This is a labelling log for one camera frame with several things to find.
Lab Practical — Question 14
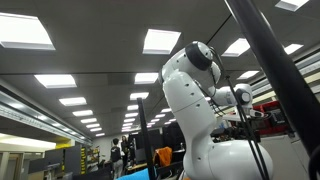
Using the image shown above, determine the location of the black vertical pole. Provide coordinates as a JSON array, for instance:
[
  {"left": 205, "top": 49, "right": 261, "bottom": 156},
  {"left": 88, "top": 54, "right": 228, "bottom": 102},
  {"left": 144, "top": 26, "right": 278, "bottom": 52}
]
[{"left": 137, "top": 98, "right": 156, "bottom": 180}]

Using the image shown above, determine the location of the red equipment rack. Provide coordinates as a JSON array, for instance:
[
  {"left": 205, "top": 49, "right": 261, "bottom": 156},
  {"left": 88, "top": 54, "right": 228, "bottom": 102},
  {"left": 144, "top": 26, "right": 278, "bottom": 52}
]
[{"left": 251, "top": 101, "right": 290, "bottom": 135}]

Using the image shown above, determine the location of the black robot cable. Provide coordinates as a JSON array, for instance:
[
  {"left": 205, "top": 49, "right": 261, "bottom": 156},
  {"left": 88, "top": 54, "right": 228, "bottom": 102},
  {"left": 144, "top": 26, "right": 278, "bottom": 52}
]
[{"left": 209, "top": 46, "right": 270, "bottom": 180}]

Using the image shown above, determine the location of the black diagonal pole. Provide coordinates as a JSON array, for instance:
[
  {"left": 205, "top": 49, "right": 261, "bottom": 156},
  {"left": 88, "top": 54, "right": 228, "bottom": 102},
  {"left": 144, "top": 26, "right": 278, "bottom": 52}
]
[{"left": 225, "top": 0, "right": 320, "bottom": 155}]

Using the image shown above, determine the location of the orange jacket on chair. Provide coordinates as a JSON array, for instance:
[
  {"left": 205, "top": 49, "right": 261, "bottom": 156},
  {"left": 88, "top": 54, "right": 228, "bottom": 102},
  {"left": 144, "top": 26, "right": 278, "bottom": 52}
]
[{"left": 153, "top": 146, "right": 172, "bottom": 167}]

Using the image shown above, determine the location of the person in black vest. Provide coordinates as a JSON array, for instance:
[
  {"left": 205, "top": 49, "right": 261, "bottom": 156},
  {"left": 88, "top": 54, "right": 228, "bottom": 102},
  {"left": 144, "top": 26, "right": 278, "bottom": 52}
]
[{"left": 110, "top": 138, "right": 123, "bottom": 179}]

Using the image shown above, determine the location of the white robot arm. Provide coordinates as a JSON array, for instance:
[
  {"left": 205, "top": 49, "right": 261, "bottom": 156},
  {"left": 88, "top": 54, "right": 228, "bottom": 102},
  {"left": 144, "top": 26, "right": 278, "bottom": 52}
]
[{"left": 160, "top": 41, "right": 273, "bottom": 180}]

